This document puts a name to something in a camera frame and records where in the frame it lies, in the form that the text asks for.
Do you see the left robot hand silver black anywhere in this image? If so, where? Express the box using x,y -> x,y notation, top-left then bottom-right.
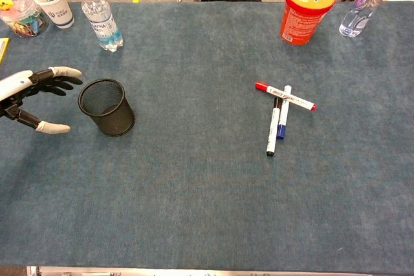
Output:
0,66 -> 83,134

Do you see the black mesh pen cup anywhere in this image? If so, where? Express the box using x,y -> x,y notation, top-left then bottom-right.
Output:
77,78 -> 136,137

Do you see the red capped whiteboard marker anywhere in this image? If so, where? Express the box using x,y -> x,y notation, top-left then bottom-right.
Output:
255,81 -> 317,112

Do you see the black capped whiteboard marker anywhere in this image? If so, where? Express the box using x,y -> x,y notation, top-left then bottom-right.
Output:
266,96 -> 283,158

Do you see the blue capped whiteboard marker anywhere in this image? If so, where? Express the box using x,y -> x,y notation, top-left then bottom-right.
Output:
276,85 -> 293,141

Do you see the clear jar of clips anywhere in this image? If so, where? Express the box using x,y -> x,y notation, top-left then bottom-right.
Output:
0,0 -> 50,39

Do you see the white paper cup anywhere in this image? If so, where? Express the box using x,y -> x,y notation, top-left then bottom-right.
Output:
32,0 -> 75,29

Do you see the water bottle blue label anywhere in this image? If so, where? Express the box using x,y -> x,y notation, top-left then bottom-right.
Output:
80,0 -> 124,53

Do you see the blue felt table cloth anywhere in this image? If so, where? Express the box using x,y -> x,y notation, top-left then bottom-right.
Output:
0,1 -> 414,270

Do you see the orange canister with lid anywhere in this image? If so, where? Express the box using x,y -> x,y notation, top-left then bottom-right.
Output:
279,0 -> 338,46

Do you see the water bottle purple label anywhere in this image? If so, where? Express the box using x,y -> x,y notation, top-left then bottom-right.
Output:
338,0 -> 398,38

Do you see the metal table edge rail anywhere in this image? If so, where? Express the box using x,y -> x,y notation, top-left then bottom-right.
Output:
26,266 -> 382,276

